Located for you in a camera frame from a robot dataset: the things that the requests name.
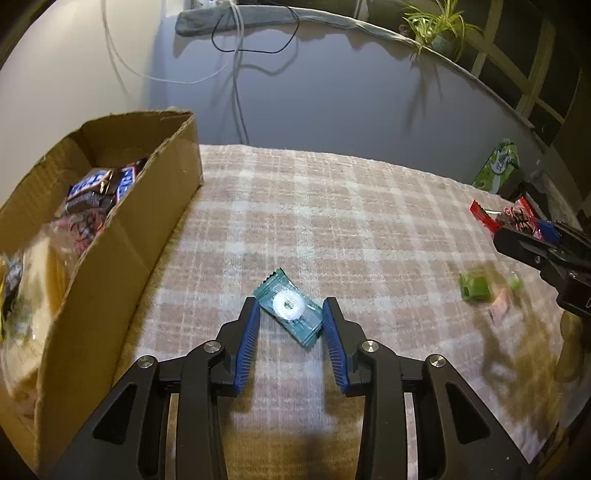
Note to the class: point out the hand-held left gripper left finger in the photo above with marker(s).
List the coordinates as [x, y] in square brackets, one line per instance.
[247, 346]

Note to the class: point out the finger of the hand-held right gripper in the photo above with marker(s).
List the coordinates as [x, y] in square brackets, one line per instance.
[526, 247]
[570, 237]

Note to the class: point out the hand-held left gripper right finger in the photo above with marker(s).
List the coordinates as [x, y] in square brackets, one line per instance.
[334, 346]

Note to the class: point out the red white patterned packet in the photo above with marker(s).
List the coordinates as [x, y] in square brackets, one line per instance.
[519, 217]
[78, 226]

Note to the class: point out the teal candy packet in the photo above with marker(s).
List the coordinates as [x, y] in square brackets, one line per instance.
[286, 304]

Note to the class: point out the cardboard box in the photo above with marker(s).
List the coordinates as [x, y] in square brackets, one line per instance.
[138, 240]

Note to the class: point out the clear bread packet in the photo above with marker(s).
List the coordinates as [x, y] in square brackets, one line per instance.
[37, 286]

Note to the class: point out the brown chocolate bar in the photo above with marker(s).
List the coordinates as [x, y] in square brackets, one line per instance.
[87, 184]
[124, 180]

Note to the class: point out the person's right hand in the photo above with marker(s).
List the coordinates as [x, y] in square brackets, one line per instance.
[575, 346]

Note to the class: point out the small green candy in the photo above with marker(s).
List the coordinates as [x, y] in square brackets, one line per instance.
[515, 280]

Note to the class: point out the plain red packet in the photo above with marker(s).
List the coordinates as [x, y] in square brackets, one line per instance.
[482, 214]

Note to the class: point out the green candy packet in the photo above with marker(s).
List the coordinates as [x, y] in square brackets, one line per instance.
[475, 286]

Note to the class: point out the pink candy packet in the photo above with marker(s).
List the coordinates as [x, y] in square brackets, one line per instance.
[501, 307]

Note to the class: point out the green box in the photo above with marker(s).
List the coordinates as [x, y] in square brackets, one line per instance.
[501, 166]

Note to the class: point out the pink checkered blanket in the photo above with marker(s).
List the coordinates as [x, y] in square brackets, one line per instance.
[323, 207]

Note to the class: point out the potted spider plant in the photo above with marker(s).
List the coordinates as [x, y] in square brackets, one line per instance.
[441, 44]

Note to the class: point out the dark snack packet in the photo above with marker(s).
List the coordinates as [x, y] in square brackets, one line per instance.
[9, 286]

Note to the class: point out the grey cloth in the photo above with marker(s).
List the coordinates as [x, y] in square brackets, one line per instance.
[258, 18]

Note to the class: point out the window frame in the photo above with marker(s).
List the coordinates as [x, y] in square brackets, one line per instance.
[531, 78]

